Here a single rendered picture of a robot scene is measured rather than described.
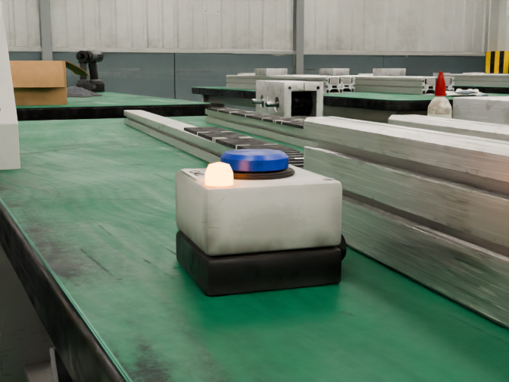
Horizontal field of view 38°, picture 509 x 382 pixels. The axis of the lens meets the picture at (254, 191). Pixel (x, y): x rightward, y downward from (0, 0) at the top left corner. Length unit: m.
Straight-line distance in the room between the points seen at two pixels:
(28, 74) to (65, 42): 9.06
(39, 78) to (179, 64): 9.52
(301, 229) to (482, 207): 0.10
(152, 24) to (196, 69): 1.00
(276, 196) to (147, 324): 0.10
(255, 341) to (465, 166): 0.14
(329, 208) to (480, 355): 0.13
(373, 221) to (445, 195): 0.09
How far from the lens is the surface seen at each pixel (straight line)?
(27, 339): 1.84
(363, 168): 0.48
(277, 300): 0.40
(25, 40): 11.54
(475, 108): 0.71
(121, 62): 11.81
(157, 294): 0.41
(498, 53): 8.70
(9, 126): 0.95
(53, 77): 2.63
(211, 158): 0.96
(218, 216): 0.39
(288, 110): 1.56
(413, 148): 0.43
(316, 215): 0.41
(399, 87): 3.81
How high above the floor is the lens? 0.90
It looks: 9 degrees down
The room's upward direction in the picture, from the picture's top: straight up
